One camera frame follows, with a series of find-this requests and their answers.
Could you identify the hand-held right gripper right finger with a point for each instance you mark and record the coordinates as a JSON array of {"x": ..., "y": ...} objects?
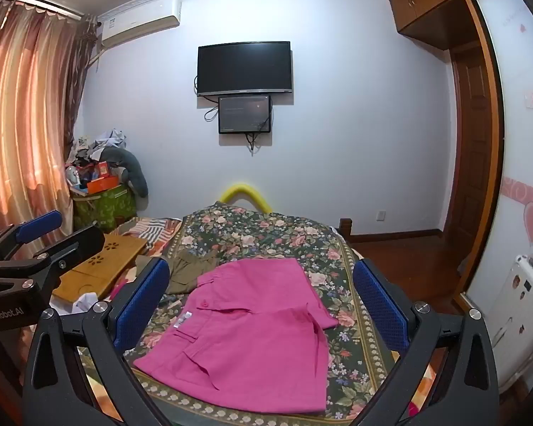
[{"x": 379, "y": 301}]

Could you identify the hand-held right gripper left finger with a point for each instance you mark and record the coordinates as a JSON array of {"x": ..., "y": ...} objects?
[{"x": 142, "y": 295}]

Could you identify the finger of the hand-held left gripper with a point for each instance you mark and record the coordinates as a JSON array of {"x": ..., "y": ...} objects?
[
  {"x": 77, "y": 242},
  {"x": 40, "y": 222}
]

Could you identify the pink pants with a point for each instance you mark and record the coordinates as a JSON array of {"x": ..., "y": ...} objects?
[{"x": 248, "y": 341}]

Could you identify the olive green pants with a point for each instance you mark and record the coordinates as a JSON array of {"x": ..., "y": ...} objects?
[{"x": 186, "y": 270}]

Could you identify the wooden lap desk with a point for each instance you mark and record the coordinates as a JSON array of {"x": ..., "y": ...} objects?
[{"x": 102, "y": 257}]

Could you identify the green patterned storage box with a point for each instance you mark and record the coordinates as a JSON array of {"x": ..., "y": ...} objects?
[{"x": 111, "y": 208}]

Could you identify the white cloth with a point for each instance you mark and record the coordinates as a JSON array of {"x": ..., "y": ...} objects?
[{"x": 85, "y": 304}]

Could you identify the orange box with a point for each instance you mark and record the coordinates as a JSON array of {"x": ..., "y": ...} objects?
[{"x": 103, "y": 184}]

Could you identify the striped cloth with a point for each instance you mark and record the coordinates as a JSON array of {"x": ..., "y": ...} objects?
[{"x": 153, "y": 230}]

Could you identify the pile of clothes and clutter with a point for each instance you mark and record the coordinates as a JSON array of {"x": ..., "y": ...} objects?
[{"x": 93, "y": 151}]

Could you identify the grey plush toy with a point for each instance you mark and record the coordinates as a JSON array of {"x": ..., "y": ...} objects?
[{"x": 133, "y": 168}]

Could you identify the orange pink curtain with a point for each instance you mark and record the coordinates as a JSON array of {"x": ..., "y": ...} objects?
[{"x": 22, "y": 120}]

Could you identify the dark floral blanket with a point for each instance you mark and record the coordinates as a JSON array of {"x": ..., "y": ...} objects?
[{"x": 271, "y": 235}]

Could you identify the white appliance with stickers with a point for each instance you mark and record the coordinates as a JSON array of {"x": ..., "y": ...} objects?
[{"x": 524, "y": 306}]

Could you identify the yellow foam tube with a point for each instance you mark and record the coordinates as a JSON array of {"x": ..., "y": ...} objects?
[{"x": 244, "y": 190}]

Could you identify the brown wooden door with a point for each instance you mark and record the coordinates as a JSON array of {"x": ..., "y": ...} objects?
[{"x": 471, "y": 151}]

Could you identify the white heart-print wardrobe door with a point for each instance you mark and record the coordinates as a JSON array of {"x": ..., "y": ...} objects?
[{"x": 519, "y": 164}]

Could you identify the white air conditioner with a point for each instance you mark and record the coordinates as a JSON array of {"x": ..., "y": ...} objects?
[{"x": 137, "y": 20}]

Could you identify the wooden overhead cabinet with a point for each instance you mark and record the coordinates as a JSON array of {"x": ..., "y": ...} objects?
[{"x": 431, "y": 4}]

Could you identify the wooden bed post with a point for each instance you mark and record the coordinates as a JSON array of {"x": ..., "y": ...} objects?
[{"x": 345, "y": 230}]

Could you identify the white wall outlet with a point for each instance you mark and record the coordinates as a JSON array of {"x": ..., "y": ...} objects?
[{"x": 382, "y": 216}]

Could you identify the small black wall monitor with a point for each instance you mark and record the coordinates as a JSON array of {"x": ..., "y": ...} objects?
[{"x": 244, "y": 114}]

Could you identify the black wall television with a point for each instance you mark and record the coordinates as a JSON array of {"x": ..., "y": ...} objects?
[{"x": 244, "y": 67}]

